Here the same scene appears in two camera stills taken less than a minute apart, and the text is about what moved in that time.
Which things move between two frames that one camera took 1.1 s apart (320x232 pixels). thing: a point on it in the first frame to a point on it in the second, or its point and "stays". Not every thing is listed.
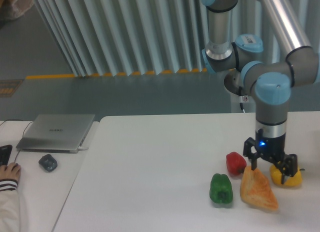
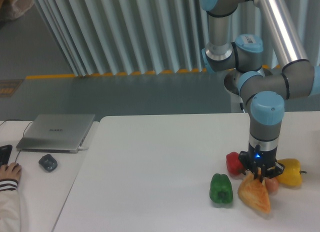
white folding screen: x=105 y=33 stays
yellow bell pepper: x=292 y=181 stays
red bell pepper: x=236 y=163 stays
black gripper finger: x=287 y=165 to x=273 y=172
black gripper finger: x=248 y=143 to x=243 y=159
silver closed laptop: x=55 y=133 stays
